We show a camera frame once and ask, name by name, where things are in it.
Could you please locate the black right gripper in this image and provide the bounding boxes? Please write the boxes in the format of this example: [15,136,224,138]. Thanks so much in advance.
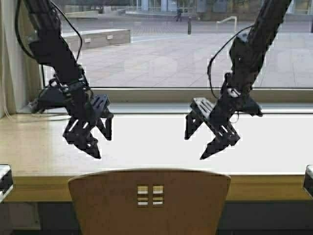
[184,88,250,160]

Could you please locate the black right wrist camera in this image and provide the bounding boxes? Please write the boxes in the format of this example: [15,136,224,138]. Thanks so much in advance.
[239,96,263,117]

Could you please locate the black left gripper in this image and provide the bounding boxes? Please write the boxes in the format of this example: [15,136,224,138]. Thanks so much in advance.
[62,82,113,159]

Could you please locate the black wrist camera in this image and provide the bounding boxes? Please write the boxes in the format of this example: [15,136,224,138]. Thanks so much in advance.
[28,86,66,114]
[239,96,263,117]

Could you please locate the outdoor black bollard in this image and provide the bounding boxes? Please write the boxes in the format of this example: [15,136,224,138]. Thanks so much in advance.
[187,17,192,35]

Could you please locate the light wood metal-leg chair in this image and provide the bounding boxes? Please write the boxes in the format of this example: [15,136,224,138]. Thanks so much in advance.
[68,168,231,235]

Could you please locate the robot base left corner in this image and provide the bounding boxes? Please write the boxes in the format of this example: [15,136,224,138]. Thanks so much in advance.
[0,164,14,203]

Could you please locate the robot base right corner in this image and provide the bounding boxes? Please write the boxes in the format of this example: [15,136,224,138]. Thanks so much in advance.
[303,164,313,198]

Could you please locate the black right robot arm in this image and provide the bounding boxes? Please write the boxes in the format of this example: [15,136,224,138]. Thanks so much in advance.
[185,0,291,160]

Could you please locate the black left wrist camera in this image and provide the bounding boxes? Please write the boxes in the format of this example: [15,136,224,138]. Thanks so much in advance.
[28,86,66,114]

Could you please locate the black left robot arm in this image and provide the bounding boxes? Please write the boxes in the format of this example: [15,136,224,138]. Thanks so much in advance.
[15,0,113,159]

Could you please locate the outdoor concrete bench wall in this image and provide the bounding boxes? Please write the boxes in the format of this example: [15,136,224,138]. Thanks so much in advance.
[62,28,131,52]

